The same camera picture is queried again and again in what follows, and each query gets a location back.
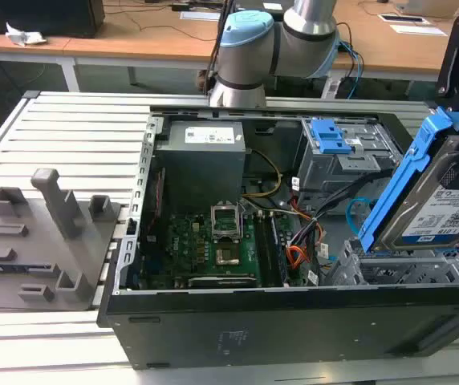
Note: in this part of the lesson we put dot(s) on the grey metal drive cage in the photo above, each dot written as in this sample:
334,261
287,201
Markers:
334,172

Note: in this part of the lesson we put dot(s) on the grey parts rack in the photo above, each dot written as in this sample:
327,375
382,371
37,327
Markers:
41,248

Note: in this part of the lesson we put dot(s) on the blue plastic cage latch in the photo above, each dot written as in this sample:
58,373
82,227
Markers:
330,138

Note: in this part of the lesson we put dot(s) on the grey metal disk bay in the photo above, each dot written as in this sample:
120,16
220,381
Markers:
414,269

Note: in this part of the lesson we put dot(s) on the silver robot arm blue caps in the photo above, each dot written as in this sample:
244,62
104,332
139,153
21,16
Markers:
249,52

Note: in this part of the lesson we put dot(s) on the white paper sheet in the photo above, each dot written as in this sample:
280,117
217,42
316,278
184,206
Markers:
199,15
418,30

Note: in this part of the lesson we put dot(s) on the wooden desk white frame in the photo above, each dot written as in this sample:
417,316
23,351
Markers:
141,44

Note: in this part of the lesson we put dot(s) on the crumpled white paper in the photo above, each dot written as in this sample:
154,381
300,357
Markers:
23,37

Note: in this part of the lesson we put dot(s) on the black box on desk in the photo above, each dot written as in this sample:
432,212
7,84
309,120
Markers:
41,18

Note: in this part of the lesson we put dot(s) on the small brown object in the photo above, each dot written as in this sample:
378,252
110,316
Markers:
203,82

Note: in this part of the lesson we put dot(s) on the black open PC case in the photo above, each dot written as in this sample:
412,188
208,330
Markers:
293,329

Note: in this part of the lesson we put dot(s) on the CPU socket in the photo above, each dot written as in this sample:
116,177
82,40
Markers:
228,256

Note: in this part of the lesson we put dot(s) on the white power strip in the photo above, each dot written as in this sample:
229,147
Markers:
330,88

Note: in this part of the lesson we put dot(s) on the hard disk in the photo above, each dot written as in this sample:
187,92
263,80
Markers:
430,216

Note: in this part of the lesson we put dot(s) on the green motherboard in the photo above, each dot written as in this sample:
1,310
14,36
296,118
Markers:
185,256

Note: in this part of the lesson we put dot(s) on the grey power supply unit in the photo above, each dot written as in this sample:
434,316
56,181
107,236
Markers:
197,172

